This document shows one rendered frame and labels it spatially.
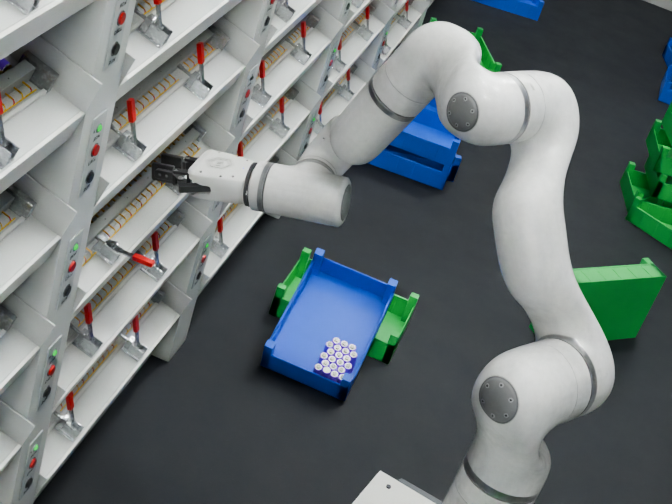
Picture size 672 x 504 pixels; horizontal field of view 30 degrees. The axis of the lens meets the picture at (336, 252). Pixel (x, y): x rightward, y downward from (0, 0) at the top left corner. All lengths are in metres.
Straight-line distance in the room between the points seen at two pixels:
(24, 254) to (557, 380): 0.72
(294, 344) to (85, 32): 1.34
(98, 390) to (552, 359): 0.96
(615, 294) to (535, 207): 1.45
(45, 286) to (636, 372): 1.81
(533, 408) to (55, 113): 0.73
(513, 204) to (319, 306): 1.17
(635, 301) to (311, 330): 0.88
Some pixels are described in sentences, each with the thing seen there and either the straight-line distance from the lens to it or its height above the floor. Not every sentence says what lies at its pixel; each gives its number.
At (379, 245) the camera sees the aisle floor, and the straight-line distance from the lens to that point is 3.28.
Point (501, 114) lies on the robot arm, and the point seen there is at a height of 1.02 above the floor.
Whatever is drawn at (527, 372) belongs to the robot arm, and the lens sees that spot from 1.70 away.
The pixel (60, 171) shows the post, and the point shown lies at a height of 0.81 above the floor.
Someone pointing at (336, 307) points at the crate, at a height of 0.08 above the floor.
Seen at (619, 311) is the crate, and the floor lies 0.10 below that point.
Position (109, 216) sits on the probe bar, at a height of 0.56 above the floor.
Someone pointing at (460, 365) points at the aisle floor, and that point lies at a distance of 2.96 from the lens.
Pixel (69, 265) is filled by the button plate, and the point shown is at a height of 0.64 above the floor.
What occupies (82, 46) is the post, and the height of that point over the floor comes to 0.99.
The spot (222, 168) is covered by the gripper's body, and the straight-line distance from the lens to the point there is 2.09.
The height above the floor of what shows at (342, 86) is 0.17.
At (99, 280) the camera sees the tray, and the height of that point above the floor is 0.52.
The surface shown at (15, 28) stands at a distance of 1.36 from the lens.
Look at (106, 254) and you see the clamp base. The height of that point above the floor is 0.53.
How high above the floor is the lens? 1.69
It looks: 32 degrees down
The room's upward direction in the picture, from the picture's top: 19 degrees clockwise
